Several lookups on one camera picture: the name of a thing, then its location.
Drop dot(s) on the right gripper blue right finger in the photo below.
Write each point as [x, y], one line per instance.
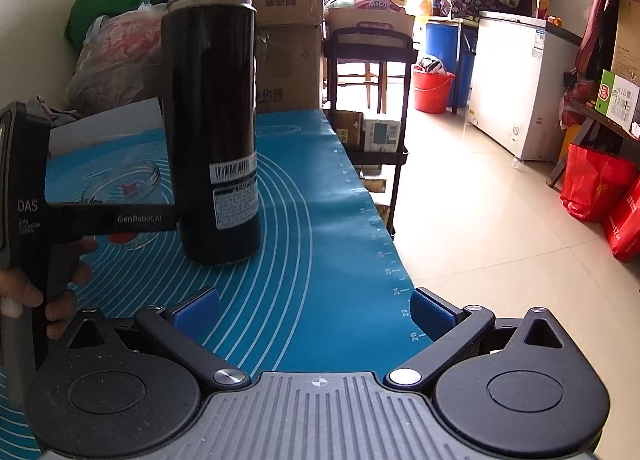
[455, 334]

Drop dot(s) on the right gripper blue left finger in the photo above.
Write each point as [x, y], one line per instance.
[178, 331]

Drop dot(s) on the small glass jar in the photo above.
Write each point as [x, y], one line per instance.
[138, 182]

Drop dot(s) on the person's left hand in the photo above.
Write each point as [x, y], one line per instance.
[16, 287]

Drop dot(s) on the blue silicone baking mat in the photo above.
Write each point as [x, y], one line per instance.
[312, 316]

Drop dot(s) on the white flat box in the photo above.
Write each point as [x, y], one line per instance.
[104, 127]

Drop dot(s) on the clear plastic bag red contents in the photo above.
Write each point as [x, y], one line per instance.
[119, 63]

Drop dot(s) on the red shopping bag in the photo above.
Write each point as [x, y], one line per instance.
[594, 181]

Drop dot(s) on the red bucket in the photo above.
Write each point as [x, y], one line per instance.
[431, 91]

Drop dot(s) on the black thermos bottle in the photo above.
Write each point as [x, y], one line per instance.
[209, 101]

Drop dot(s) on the white chest freezer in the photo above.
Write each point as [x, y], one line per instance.
[518, 82]

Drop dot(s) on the green white carton box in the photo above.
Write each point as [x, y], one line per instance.
[618, 100]

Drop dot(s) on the blue barrel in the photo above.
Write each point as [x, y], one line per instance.
[454, 43]

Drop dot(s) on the lower cardboard box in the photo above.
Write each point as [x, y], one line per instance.
[288, 68]

